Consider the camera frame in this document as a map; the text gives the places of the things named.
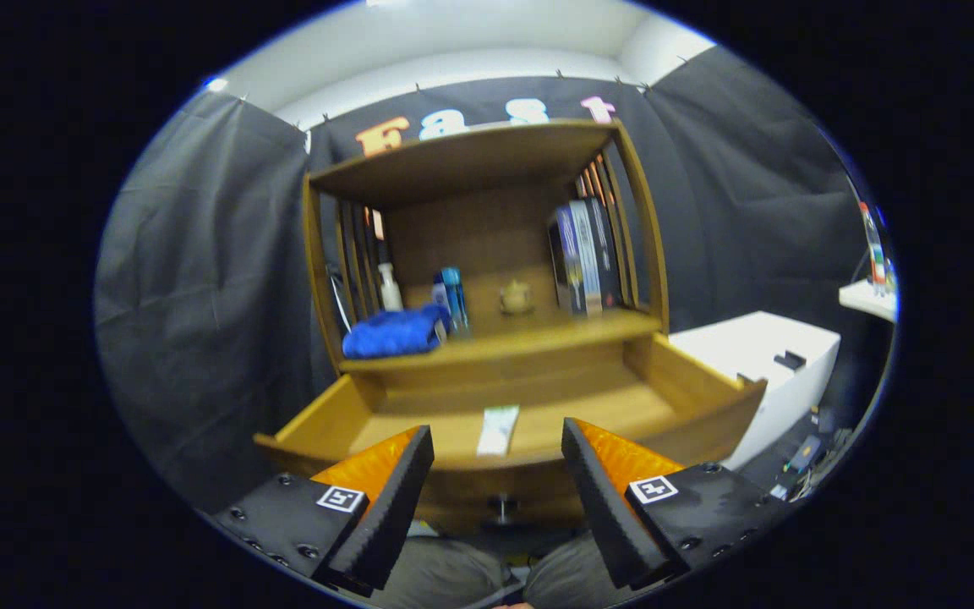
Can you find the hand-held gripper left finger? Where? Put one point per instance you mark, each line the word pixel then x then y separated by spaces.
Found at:
pixel 385 516

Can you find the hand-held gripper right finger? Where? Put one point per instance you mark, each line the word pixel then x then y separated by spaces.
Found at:
pixel 605 516

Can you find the black drawer knob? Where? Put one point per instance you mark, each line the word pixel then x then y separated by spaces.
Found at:
pixel 502 507

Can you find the white cream tube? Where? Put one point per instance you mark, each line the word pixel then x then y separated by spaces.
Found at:
pixel 497 430

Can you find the wooden countertop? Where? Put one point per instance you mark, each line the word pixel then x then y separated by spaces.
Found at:
pixel 529 334

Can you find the white box cabinet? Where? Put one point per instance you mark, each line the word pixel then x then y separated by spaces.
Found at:
pixel 741 347

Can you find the wooden cabinet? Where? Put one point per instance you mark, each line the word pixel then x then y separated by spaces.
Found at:
pixel 470 228

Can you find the person's right leg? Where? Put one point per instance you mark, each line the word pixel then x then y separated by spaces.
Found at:
pixel 571 575

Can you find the person's leg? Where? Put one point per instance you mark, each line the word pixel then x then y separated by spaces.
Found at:
pixel 445 575
pixel 571 575

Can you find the person's left leg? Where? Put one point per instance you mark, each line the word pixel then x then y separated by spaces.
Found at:
pixel 445 575

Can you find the blue towel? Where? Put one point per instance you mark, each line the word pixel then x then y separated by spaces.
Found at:
pixel 394 332

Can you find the white pump bottle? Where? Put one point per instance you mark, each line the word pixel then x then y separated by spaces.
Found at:
pixel 390 292

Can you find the blue glass bottle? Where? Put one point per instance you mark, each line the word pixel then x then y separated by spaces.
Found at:
pixel 455 300

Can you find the white bottle with blue cap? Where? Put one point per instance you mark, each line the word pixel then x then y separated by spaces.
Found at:
pixel 439 294

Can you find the beige lidded teacup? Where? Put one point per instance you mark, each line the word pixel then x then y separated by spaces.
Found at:
pixel 517 298

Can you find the grey spine book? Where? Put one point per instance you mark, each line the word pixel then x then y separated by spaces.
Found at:
pixel 590 258

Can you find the blue spine book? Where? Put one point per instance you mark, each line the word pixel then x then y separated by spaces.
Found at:
pixel 566 258

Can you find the black spine book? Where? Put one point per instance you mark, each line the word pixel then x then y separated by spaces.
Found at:
pixel 610 254

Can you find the white shelf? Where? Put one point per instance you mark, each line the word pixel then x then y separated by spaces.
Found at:
pixel 867 298

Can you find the green bottle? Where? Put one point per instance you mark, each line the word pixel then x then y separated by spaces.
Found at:
pixel 889 277

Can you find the red label water bottle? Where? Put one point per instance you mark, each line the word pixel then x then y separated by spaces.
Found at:
pixel 873 249

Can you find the small ceiling light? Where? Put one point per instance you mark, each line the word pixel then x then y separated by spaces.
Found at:
pixel 216 85

